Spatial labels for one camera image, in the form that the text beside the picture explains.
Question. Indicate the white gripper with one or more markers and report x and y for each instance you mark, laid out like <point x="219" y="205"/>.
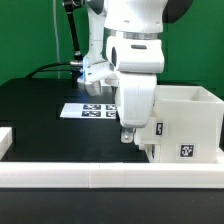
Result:
<point x="134" y="101"/>

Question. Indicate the white drawer tray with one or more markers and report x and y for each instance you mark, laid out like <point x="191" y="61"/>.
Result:
<point x="153" y="152"/>
<point x="152" y="134"/>

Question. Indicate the white drawer cabinet box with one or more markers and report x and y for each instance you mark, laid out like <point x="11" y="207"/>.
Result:
<point x="194" y="119"/>

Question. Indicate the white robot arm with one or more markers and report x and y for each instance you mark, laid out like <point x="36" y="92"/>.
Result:
<point x="125" y="52"/>

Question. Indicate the marker tag sheet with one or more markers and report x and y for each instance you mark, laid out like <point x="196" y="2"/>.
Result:
<point x="89" y="111"/>

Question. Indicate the white U-shaped obstacle fence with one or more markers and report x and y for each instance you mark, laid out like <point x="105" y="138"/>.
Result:
<point x="104" y="175"/>

